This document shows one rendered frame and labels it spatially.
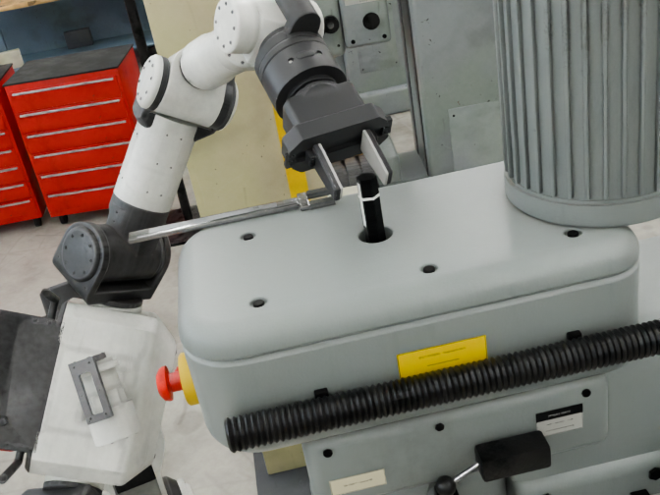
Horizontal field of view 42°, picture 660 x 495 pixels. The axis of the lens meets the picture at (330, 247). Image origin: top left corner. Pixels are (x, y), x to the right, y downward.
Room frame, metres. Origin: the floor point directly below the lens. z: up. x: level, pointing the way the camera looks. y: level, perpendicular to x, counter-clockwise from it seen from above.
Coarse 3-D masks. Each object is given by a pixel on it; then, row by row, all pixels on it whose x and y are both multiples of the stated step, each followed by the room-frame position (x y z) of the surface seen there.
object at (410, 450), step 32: (576, 384) 0.70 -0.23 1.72; (416, 416) 0.69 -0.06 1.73; (448, 416) 0.69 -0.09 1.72; (480, 416) 0.69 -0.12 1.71; (512, 416) 0.69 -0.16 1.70; (544, 416) 0.69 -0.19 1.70; (576, 416) 0.70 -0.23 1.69; (320, 448) 0.68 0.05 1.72; (352, 448) 0.68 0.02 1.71; (384, 448) 0.68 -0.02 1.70; (416, 448) 0.69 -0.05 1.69; (448, 448) 0.69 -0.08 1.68; (576, 448) 0.70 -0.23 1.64; (320, 480) 0.68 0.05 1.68; (352, 480) 0.68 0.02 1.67; (384, 480) 0.68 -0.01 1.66; (416, 480) 0.69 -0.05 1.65
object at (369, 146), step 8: (368, 136) 0.86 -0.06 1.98; (376, 136) 0.87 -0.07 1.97; (360, 144) 0.88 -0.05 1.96; (368, 144) 0.86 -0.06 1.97; (376, 144) 0.85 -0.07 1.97; (368, 152) 0.86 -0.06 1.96; (376, 152) 0.84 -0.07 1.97; (368, 160) 0.86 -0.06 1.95; (376, 160) 0.84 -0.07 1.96; (384, 160) 0.83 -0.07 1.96; (376, 168) 0.84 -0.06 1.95; (384, 168) 0.83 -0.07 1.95; (384, 176) 0.83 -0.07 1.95; (384, 184) 0.83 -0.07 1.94
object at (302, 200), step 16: (304, 192) 0.93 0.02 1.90; (320, 192) 0.92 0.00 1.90; (256, 208) 0.91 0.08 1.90; (272, 208) 0.90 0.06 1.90; (288, 208) 0.90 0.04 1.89; (304, 208) 0.89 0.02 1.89; (176, 224) 0.91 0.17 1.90; (192, 224) 0.90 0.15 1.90; (208, 224) 0.90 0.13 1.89; (128, 240) 0.89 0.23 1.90; (144, 240) 0.89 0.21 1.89
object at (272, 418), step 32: (544, 352) 0.66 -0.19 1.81; (576, 352) 0.66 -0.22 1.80; (608, 352) 0.65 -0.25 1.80; (640, 352) 0.66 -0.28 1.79; (384, 384) 0.66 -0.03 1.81; (416, 384) 0.65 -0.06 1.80; (448, 384) 0.65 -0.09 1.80; (480, 384) 0.64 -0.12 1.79; (512, 384) 0.65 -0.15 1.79; (256, 416) 0.64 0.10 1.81; (288, 416) 0.64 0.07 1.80; (320, 416) 0.64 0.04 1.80; (352, 416) 0.64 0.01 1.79; (384, 416) 0.64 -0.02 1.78
